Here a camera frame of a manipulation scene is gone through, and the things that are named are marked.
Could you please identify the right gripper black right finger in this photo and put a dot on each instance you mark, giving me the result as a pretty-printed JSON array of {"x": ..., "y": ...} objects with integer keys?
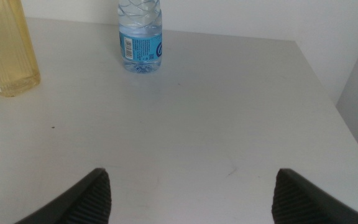
[{"x": 297, "y": 202}]

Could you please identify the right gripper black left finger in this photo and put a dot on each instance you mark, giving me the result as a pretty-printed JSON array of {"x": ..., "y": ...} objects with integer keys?
[{"x": 85, "y": 202}]

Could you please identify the clear water bottle blue cap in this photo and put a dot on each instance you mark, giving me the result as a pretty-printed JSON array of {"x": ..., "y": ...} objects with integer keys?
[{"x": 140, "y": 43}]

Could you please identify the yellow tea bottle white cap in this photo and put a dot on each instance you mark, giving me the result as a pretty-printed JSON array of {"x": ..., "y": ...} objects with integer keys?
[{"x": 9, "y": 49}]

